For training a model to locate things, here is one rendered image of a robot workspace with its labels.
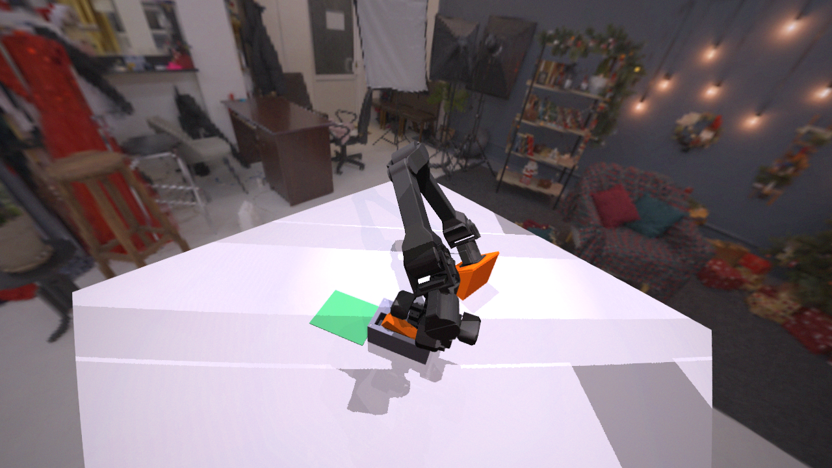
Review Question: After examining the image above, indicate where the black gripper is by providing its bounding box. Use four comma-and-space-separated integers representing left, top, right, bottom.
390, 290, 481, 346

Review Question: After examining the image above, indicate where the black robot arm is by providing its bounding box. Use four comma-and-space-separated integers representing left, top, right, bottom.
386, 141, 487, 352

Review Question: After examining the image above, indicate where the orange l-shaped part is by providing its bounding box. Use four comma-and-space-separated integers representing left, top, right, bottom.
381, 312, 417, 340

